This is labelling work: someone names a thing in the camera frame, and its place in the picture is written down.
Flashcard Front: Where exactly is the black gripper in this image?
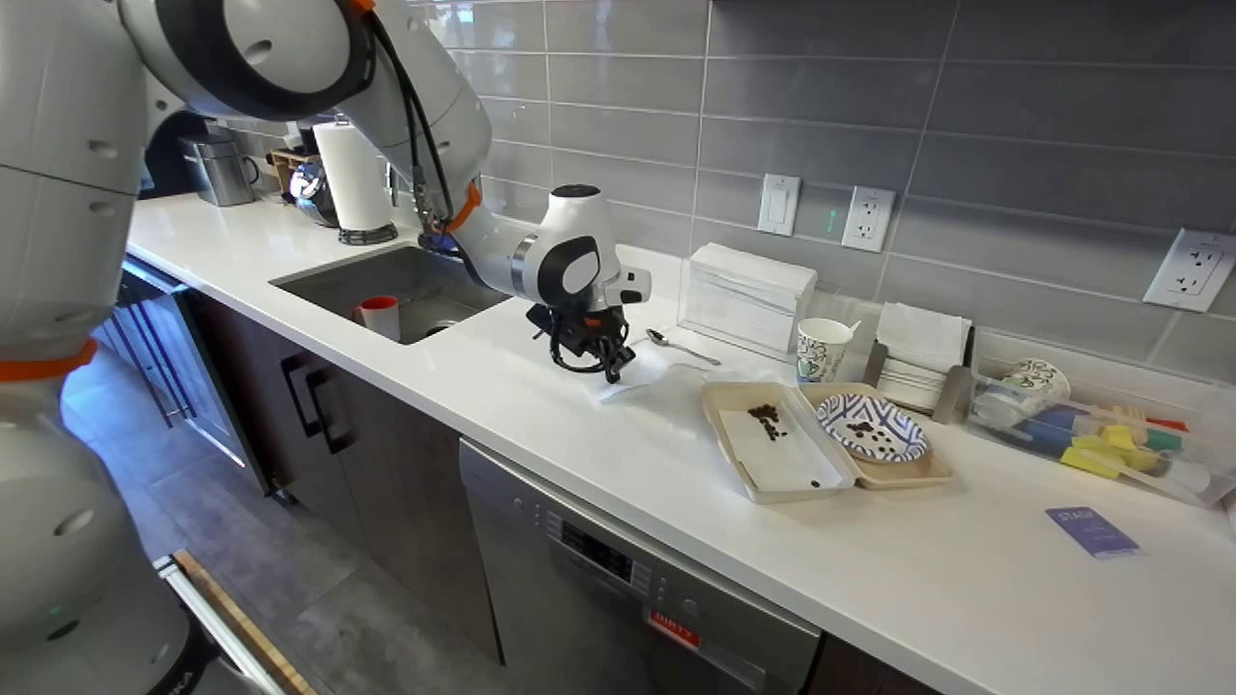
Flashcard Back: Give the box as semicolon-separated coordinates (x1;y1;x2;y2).
523;296;640;384

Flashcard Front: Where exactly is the metal spoon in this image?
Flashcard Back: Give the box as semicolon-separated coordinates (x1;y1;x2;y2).
645;325;726;372

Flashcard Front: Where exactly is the white folded towel stack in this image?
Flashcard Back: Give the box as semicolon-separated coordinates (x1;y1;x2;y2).
681;240;823;359

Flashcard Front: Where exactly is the small black tray item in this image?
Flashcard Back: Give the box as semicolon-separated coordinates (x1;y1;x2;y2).
745;400;792;444

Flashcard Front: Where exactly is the cream rectangular tray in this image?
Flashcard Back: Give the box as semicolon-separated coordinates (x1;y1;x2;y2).
699;377;862;504

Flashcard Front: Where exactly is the white patterned mug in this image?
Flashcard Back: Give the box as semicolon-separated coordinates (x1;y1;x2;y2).
792;312;862;384

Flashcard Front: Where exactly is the stainless steel sink basin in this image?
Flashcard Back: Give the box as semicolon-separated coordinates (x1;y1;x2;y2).
265;243;512;348

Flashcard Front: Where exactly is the stainless steel dishwasher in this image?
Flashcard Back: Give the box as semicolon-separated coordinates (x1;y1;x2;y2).
456;433;826;695

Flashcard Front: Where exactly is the small red cup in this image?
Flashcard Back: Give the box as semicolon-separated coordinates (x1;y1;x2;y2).
354;294;407;342

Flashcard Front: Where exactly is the dark brown cabinet front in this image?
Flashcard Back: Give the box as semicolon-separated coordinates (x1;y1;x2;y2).
184;287;507;662

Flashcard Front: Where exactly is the blue white patterned bowl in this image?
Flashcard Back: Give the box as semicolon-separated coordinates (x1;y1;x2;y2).
815;391;935;467

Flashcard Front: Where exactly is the white paper towel roll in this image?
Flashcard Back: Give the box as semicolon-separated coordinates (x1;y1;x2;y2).
309;117;402;245

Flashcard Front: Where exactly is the metal countertop canister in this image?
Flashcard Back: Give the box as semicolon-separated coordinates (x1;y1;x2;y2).
181;125;264;213

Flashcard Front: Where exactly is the dark blue base cabinet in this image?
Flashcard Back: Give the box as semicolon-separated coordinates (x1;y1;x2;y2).
89;251;252;471

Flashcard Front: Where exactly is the pack of coloured sponges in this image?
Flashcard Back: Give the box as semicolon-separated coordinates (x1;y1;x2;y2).
965;355;1222;509

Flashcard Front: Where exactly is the dark countertop appliance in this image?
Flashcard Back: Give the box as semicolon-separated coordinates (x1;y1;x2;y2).
134;109;208;199

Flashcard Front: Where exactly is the purple card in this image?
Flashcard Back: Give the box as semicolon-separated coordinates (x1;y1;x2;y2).
1041;500;1142;561

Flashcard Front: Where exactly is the white wall light switch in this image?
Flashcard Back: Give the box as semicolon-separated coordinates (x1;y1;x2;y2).
752;170;802;240

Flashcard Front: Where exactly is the white wall outlet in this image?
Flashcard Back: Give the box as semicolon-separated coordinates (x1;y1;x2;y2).
1141;224;1236;315
838;180;901;255

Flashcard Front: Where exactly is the black cabinet door handle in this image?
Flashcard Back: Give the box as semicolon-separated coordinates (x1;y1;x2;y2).
301;368;354;459
279;350;327;441

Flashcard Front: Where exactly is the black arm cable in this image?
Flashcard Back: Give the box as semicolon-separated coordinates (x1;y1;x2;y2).
367;19;456;240

